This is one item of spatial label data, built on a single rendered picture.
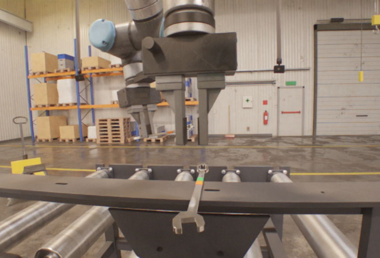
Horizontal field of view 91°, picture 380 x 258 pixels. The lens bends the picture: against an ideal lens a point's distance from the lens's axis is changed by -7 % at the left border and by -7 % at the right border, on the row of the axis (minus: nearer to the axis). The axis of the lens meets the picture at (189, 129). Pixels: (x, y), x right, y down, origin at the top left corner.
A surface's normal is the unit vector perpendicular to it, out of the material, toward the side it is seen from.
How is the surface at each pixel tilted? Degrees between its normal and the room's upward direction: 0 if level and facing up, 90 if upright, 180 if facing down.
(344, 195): 0
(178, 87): 90
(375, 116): 90
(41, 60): 90
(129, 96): 80
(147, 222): 90
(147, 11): 132
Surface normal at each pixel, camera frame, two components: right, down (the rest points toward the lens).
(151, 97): 0.74, -0.12
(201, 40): -0.14, 0.11
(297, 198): -0.03, -0.99
